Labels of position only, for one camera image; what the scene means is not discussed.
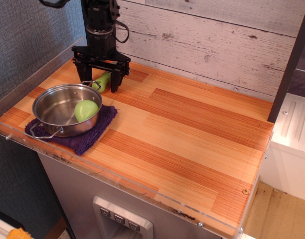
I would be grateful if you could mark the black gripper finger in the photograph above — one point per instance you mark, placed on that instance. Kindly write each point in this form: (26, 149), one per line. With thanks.
(116, 79)
(84, 71)

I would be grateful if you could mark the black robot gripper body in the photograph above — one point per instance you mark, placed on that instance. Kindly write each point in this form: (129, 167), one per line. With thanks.
(100, 52)

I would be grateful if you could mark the green handled grey spatula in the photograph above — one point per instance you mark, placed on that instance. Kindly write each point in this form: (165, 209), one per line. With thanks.
(101, 82)

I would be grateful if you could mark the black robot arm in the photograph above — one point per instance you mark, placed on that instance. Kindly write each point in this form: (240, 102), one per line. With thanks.
(100, 21)

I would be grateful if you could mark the orange object at corner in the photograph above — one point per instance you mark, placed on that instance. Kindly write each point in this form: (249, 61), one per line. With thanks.
(18, 234)

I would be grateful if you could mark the green toy pear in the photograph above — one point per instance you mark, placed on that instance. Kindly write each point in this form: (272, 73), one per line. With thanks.
(85, 109)

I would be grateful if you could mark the stainless steel pot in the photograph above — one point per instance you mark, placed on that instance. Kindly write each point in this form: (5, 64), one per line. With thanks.
(54, 110)

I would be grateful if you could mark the purple cloth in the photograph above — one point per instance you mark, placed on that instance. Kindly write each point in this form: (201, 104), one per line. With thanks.
(81, 143)

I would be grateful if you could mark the clear acrylic table guard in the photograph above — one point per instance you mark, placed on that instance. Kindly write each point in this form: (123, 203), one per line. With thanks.
(177, 143)

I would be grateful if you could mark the grey toy fridge cabinet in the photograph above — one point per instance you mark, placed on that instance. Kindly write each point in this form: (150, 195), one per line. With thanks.
(76, 189)

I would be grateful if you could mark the silver dispenser panel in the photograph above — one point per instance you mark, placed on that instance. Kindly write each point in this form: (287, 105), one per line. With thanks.
(116, 222)

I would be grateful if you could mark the white toy sink unit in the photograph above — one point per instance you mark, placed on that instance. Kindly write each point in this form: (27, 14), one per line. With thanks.
(284, 164)

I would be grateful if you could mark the dark right shelf post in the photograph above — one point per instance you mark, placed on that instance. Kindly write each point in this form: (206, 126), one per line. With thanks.
(288, 73)

